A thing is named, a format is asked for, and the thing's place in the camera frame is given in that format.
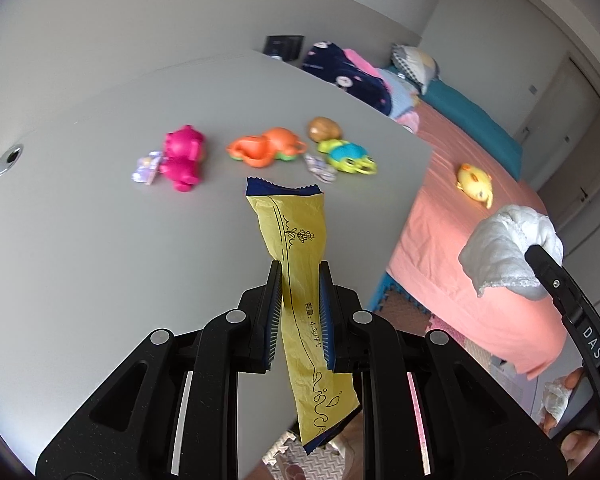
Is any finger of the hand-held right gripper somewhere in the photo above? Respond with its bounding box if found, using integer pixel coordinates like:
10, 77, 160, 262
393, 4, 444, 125
524, 243, 588, 322

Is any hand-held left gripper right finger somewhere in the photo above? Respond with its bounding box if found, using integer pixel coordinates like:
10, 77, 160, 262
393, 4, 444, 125
317, 260, 568, 480

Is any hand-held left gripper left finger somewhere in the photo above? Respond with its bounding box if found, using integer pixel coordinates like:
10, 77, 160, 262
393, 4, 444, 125
35, 260, 286, 480

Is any white cloth bundle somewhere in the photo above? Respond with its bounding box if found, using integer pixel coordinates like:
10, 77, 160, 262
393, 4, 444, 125
458, 203, 565, 302

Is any yellow snack wrapper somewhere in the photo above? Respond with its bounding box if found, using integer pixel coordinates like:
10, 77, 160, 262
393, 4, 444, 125
245, 176, 363, 457

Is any purple plastic wrapper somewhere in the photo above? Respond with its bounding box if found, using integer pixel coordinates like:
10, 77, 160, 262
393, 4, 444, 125
303, 152, 338, 183
131, 150, 165, 187

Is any green and blue toy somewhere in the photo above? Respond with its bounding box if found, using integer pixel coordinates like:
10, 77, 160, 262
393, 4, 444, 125
316, 139, 379, 175

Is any orange plastic toy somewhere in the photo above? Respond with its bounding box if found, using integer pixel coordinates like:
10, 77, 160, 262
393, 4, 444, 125
226, 127, 309, 167

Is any pink plastic toy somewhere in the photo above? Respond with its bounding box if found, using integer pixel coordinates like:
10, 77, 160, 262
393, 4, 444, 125
159, 125, 207, 193

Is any brown plastic toy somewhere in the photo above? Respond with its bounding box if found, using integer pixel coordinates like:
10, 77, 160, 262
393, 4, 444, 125
307, 116, 342, 142

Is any person's right hand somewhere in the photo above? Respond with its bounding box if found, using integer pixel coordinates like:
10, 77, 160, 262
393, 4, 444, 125
562, 367, 600, 463

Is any white ankle sock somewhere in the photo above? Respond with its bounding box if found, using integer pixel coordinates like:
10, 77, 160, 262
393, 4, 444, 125
542, 379, 575, 422

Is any bed with pink sheet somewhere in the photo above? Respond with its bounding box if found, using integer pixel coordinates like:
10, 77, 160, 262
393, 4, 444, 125
385, 102, 581, 381

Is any person's leg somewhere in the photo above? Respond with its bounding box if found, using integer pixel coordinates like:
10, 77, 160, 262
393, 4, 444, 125
537, 410, 563, 435

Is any yellow plush duck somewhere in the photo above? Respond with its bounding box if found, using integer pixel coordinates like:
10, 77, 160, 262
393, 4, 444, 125
455, 162, 494, 210

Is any white wardrobe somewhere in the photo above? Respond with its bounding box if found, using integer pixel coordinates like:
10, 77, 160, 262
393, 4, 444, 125
510, 55, 600, 161

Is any long teal pillow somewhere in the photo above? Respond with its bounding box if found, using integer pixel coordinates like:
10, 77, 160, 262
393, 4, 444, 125
422, 80, 523, 181

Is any pink and white plush blanket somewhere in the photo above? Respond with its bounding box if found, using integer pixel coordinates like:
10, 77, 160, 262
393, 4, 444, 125
395, 110, 421, 133

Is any light blue dotted cushion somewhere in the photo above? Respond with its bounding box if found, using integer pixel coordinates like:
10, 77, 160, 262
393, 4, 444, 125
377, 67, 423, 118

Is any navy printed blanket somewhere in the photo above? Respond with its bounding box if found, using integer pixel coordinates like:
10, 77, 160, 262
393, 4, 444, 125
301, 41, 393, 113

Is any grey yellow patterned pillow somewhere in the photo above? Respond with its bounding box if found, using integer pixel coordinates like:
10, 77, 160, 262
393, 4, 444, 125
391, 42, 441, 96

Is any pink fleece cloth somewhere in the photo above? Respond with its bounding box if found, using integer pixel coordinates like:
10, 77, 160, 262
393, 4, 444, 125
342, 48, 381, 78

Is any black wall socket panel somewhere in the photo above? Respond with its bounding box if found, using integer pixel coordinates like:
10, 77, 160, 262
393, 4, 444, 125
262, 35, 306, 61

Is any silver desk cable grommet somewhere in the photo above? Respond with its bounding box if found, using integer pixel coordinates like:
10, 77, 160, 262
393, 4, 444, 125
0, 144, 24, 177

